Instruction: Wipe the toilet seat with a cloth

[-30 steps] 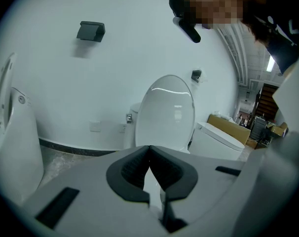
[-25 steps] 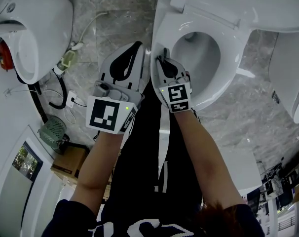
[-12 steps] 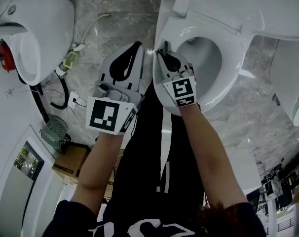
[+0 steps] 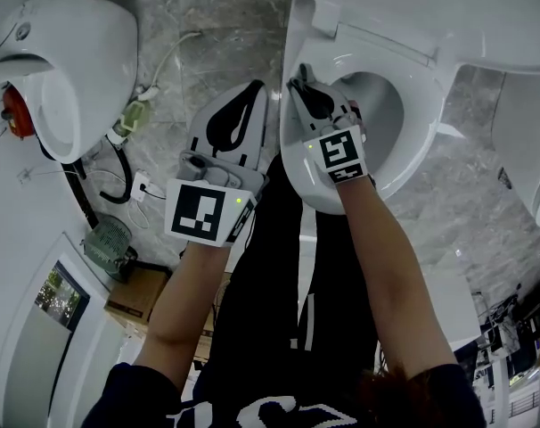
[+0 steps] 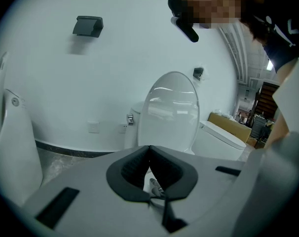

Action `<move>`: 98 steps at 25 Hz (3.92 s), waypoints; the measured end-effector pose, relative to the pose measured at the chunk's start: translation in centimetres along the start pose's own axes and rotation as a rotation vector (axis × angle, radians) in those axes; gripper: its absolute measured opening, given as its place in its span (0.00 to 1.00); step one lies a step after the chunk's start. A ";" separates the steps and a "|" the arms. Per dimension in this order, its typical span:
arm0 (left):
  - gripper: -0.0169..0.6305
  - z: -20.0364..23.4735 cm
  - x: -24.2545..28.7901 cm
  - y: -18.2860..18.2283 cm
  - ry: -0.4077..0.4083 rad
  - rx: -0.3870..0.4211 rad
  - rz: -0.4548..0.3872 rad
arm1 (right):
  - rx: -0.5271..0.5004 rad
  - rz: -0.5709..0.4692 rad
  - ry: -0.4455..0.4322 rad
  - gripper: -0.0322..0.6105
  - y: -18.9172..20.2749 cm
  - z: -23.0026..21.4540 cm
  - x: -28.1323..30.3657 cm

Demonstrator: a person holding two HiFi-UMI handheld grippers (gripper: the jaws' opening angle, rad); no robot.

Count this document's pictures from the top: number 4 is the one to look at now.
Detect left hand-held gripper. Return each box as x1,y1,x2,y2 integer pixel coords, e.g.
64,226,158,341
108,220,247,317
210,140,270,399
164,79,270,249

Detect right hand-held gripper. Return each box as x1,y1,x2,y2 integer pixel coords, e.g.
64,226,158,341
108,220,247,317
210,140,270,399
288,62,371,186

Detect white toilet seat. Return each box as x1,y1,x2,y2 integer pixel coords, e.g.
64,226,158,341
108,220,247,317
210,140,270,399
283,11,446,205

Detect person's left forearm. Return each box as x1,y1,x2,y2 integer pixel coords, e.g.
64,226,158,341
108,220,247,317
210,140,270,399
133,238,233,392

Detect person's right forearm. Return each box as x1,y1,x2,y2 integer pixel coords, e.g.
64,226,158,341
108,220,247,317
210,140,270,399
335,175,454,383

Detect white toilet bowl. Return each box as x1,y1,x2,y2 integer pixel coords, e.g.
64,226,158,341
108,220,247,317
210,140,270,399
278,0,459,217

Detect white toilet lid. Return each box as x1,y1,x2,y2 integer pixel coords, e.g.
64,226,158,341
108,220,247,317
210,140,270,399
305,0,540,74

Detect person's right hand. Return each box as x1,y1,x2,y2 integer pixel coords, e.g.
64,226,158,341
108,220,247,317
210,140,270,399
346,99,368,143

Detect pale green junction box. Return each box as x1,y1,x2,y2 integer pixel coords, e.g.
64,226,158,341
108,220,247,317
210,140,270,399
119,99,154,136

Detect white ceramic urinal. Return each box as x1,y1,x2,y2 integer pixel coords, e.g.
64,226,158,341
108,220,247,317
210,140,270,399
0,0,140,165

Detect person's black trousers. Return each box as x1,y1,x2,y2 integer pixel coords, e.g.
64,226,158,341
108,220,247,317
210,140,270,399
192,152,389,403

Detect green grille appliance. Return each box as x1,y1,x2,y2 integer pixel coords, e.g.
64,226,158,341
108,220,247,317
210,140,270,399
81,213,140,281

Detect brown cardboard box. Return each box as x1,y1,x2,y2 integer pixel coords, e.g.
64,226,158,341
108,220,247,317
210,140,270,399
103,265,174,325

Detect red round device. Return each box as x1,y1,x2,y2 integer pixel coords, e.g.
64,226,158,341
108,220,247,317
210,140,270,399
0,85,38,141

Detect window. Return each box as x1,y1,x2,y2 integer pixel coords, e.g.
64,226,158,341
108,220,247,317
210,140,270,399
35,259,91,330

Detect person's dark printed shirt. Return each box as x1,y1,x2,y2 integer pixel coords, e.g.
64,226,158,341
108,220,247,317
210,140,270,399
79,361,492,428

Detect white power cable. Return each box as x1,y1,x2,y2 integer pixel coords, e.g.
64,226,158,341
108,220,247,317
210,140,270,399
135,30,205,103

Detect white wall socket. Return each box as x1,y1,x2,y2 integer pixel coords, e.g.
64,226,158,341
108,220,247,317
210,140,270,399
130,171,153,202

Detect black hose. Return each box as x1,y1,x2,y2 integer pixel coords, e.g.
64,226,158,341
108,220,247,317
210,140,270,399
101,134,134,205

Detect thin white cable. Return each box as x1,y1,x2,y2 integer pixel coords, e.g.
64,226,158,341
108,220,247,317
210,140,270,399
126,184,169,230

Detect cluttered desk with cables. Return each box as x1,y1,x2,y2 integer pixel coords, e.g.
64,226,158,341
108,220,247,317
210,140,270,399
470,283,540,421

